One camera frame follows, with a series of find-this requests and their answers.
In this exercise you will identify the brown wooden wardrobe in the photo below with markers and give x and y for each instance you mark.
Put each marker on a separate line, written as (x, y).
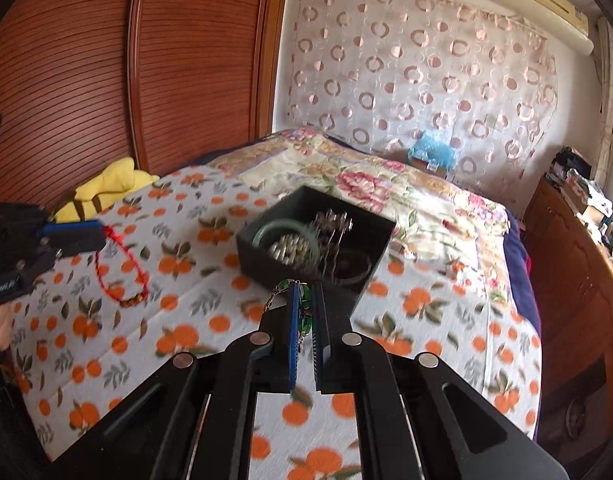
(86, 60)

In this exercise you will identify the black cardboard box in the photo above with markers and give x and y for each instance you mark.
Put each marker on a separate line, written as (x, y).
(266, 270)

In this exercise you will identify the stack of clothes and books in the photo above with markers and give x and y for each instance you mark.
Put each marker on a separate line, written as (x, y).
(581, 185)

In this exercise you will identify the yellow plush toy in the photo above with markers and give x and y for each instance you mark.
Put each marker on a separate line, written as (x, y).
(116, 180)

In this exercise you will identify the pale green jade bangle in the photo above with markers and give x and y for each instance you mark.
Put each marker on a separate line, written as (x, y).
(266, 225)

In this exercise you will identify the cream air conditioner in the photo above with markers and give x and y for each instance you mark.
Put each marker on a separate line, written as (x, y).
(546, 10)

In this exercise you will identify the floral bedspread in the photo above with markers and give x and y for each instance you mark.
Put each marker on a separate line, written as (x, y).
(361, 185)

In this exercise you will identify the blue plastic bag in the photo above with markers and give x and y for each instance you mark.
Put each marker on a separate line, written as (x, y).
(434, 150)

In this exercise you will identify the circle pattern wall curtain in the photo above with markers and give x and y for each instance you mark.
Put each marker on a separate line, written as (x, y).
(386, 60)

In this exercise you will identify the purple flower hair clip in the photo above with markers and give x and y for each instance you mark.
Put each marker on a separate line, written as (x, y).
(331, 225)

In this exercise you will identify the silver bangle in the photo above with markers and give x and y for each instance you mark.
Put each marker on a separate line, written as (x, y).
(367, 270)

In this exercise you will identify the patterned window curtain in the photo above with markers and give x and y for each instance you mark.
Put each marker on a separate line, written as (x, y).
(611, 85)

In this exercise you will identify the dark blue blanket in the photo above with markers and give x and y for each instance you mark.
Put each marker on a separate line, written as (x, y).
(523, 280)

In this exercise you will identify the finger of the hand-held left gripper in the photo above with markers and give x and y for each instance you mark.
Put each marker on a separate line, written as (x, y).
(79, 244)
(71, 227)

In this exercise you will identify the round metal tin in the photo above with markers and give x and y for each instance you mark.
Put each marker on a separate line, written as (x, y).
(578, 415)

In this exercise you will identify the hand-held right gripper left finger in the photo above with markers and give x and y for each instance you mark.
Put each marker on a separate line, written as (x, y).
(294, 340)

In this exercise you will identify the brown wooden cabinet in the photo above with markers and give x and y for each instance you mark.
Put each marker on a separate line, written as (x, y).
(576, 285)

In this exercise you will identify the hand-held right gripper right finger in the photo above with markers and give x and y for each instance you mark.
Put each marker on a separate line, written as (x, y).
(320, 350)

